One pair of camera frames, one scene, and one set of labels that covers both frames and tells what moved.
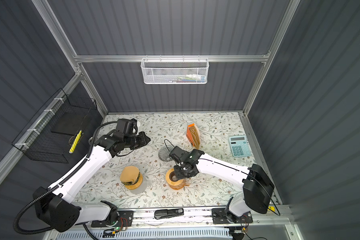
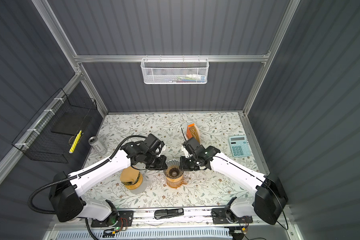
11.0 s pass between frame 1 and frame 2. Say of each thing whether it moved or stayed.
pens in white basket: stayed
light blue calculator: stayed
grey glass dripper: moved
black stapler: stayed
